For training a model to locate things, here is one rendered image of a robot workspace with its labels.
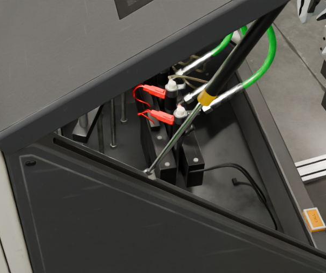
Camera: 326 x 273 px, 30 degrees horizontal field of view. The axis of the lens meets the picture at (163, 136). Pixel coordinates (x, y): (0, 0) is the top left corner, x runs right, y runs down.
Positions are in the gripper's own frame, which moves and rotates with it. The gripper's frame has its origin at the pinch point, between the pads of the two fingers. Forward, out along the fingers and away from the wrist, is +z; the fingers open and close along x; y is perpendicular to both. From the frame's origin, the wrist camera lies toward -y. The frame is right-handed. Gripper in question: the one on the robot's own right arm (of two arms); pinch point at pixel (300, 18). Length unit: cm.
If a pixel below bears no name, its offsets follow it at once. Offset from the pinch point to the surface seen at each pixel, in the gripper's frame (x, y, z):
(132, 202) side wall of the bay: -48, -45, -10
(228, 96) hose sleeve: -13.6, -19.3, 7.0
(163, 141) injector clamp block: -10.2, -31.4, 22.5
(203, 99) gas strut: -45, -35, -26
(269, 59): -13.5, -11.7, -1.5
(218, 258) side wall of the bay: -48, -30, 10
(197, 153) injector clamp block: -14.7, -24.7, 22.5
